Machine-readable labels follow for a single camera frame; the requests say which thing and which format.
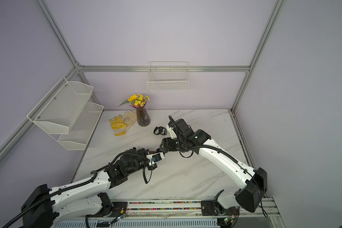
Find black watch pair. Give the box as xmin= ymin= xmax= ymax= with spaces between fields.
xmin=153 ymin=126 xmax=167 ymax=136

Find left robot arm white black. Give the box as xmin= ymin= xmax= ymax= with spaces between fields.
xmin=4 ymin=148 xmax=155 ymax=228

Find white wire wall basket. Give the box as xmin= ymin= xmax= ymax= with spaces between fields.
xmin=147 ymin=61 xmax=189 ymax=92

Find purple glass vase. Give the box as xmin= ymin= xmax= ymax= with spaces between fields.
xmin=136 ymin=106 xmax=151 ymax=127

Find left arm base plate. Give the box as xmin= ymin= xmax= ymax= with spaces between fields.
xmin=103 ymin=201 xmax=128 ymax=218

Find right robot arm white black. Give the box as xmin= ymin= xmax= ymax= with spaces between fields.
xmin=160 ymin=117 xmax=268 ymax=214

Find aluminium frame rail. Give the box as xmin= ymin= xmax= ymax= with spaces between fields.
xmin=78 ymin=66 xmax=250 ymax=73

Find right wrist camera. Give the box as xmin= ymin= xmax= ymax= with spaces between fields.
xmin=167 ymin=116 xmax=179 ymax=139

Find yellow artificial flowers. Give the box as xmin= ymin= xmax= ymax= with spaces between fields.
xmin=119 ymin=94 xmax=150 ymax=108

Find yellow white work glove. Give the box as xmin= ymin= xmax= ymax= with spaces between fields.
xmin=109 ymin=115 xmax=127 ymax=136

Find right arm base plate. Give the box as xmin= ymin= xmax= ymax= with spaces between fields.
xmin=200 ymin=200 xmax=240 ymax=216

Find white mesh lower shelf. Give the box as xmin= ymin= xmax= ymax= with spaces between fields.
xmin=58 ymin=102 xmax=104 ymax=151

